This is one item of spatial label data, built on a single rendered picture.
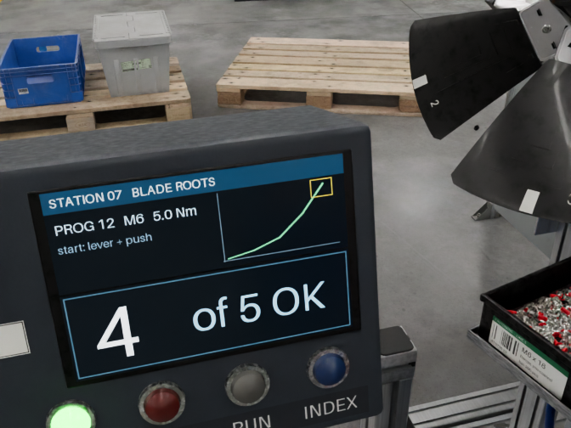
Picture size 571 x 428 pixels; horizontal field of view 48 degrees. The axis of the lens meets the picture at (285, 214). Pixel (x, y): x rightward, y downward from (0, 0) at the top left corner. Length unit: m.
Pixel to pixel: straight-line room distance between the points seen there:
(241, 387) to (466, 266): 2.12
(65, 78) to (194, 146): 3.32
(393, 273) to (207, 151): 2.06
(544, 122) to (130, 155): 0.71
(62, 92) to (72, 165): 3.34
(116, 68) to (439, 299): 2.19
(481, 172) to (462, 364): 1.19
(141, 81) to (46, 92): 0.50
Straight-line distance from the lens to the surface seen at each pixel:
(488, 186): 0.92
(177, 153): 0.34
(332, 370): 0.39
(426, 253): 2.50
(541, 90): 0.97
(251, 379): 0.38
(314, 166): 0.35
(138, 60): 3.62
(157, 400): 0.38
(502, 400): 1.87
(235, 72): 3.97
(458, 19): 1.18
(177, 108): 3.60
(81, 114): 3.60
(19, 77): 3.67
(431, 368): 2.02
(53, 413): 0.38
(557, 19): 1.10
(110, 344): 0.37
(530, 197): 0.91
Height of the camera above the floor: 1.39
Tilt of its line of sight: 31 degrees down
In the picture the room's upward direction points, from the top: 1 degrees counter-clockwise
